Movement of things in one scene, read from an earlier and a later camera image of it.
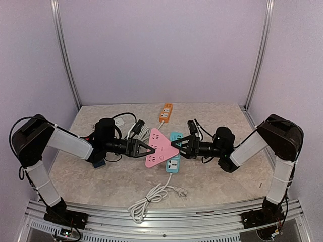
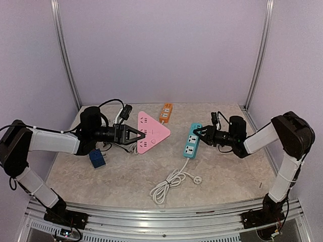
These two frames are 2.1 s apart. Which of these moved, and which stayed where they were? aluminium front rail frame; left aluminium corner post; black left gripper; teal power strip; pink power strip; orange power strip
Moved: pink power strip; black left gripper; teal power strip
Stayed: aluminium front rail frame; orange power strip; left aluminium corner post
